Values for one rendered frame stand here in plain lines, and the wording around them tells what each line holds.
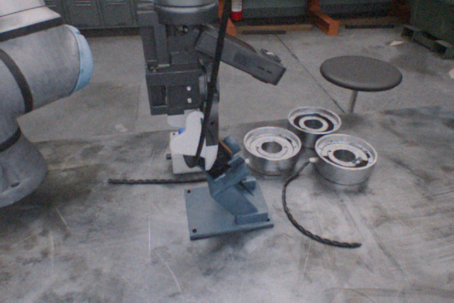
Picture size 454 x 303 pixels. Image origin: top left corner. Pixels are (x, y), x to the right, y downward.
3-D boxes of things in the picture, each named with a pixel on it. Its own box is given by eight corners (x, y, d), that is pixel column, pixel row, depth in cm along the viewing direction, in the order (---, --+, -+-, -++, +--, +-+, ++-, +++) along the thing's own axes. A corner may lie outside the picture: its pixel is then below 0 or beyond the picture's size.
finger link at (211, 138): (201, 136, 46) (196, 72, 42) (214, 135, 46) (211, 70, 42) (205, 152, 41) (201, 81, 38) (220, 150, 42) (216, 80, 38)
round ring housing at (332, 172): (360, 150, 69) (364, 133, 66) (381, 187, 60) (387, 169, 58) (306, 150, 68) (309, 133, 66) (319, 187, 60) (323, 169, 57)
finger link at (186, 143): (172, 172, 47) (165, 108, 43) (216, 167, 48) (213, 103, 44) (174, 184, 44) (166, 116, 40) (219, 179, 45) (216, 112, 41)
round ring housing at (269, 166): (274, 138, 72) (276, 120, 70) (310, 164, 65) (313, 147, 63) (232, 154, 68) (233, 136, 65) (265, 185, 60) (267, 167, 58)
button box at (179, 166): (207, 147, 69) (206, 127, 67) (211, 169, 63) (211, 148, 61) (166, 151, 68) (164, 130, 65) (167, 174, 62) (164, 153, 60)
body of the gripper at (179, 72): (150, 92, 46) (137, -4, 39) (214, 86, 48) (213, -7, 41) (151, 122, 40) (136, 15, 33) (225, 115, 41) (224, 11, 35)
